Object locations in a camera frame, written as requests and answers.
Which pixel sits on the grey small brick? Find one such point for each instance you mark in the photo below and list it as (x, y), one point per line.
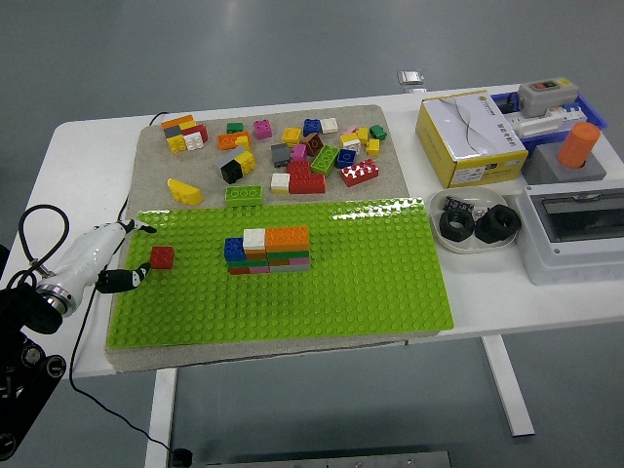
(172, 131)

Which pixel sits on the grey-brown mat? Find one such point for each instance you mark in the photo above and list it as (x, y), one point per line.
(151, 158)

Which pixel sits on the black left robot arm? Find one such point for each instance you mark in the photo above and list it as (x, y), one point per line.
(29, 312)

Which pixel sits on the white square brick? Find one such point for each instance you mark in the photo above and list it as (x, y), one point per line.
(193, 141)
(254, 239)
(329, 125)

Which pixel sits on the grey square block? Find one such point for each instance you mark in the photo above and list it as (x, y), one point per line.
(543, 168)

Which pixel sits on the black square brick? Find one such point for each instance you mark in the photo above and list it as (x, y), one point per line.
(231, 172)

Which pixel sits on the black plug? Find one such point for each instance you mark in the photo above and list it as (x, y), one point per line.
(180, 456)

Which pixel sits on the yellow square brick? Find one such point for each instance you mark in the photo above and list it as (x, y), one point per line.
(291, 136)
(245, 161)
(176, 144)

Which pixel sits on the magenta square brick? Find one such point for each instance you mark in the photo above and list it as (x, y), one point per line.
(262, 129)

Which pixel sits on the orange flat brick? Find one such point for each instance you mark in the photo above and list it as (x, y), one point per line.
(176, 120)

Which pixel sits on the white table leg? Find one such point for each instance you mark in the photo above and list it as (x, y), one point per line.
(161, 414)
(507, 385)

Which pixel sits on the grey flat brick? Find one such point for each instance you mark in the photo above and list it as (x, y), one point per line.
(290, 267)

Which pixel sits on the brown flat brick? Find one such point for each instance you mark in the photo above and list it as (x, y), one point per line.
(279, 262)

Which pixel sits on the orange cylinder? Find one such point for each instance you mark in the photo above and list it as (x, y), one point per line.
(577, 145)

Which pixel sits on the pink flat brick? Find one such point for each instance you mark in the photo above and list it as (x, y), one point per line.
(260, 269)
(300, 261)

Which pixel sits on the brown square brick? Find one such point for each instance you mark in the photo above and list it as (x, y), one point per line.
(314, 144)

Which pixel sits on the yellow small brick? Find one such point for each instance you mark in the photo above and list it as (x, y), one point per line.
(243, 143)
(373, 147)
(362, 135)

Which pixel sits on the grey electrical enclosure box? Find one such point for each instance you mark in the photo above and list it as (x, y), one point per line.
(570, 263)

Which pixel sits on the pink square brick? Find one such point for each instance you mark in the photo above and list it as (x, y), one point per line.
(299, 152)

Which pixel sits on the lime green long brick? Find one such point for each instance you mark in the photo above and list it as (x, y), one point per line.
(324, 160)
(244, 195)

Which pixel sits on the white shallow dish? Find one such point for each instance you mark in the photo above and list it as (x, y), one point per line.
(487, 197)

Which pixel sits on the blue plastic bin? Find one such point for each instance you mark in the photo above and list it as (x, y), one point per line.
(597, 117)

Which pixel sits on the dark green long brick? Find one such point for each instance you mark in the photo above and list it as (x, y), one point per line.
(288, 254)
(247, 263)

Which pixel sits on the grey sloped brick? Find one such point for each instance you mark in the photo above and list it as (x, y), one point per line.
(228, 157)

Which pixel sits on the dark green small brick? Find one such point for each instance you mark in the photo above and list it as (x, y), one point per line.
(234, 128)
(378, 132)

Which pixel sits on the grey square brick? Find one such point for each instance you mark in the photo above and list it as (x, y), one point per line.
(280, 154)

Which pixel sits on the red long brick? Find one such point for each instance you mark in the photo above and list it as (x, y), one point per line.
(307, 183)
(359, 173)

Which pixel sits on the orange square brick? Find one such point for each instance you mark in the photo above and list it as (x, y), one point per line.
(256, 254)

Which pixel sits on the pink small brick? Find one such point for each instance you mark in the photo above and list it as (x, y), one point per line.
(350, 129)

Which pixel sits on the yellow and white cardboard box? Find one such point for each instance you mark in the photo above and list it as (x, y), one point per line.
(470, 141)

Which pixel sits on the black hex nut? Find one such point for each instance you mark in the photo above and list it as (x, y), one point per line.
(446, 229)
(487, 233)

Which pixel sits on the grey push-button switch box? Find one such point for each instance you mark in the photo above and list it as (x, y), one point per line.
(546, 100)

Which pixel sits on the small red brick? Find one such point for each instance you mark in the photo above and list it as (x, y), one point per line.
(162, 257)

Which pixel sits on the blue square brick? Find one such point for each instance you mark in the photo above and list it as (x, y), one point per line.
(311, 127)
(234, 249)
(345, 158)

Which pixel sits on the silver metal clamp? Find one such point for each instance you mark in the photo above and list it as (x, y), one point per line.
(410, 78)

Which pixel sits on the small black circuit module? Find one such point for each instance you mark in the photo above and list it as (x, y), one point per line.
(458, 202)

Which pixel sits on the white circuit breaker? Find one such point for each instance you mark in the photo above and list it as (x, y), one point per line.
(541, 124)

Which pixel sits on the green studded baseplate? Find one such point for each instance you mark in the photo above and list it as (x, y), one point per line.
(341, 292)

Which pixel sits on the red square brick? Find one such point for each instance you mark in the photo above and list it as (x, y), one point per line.
(298, 168)

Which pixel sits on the red flat brick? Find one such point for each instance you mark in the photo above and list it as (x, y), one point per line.
(239, 271)

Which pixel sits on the white and yellow brick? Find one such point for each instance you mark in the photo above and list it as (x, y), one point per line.
(280, 182)
(351, 144)

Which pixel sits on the large orange brick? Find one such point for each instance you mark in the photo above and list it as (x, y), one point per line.
(287, 238)

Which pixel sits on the yellow flat brick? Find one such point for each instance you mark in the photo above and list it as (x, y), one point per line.
(187, 125)

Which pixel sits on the yellow curved brick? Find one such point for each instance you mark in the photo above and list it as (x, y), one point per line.
(184, 191)

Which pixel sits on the orange long brick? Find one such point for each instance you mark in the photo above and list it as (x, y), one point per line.
(226, 140)

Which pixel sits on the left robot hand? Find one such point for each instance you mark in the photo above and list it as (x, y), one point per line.
(83, 258)

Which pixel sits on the white table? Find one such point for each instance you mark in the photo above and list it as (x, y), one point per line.
(487, 302)

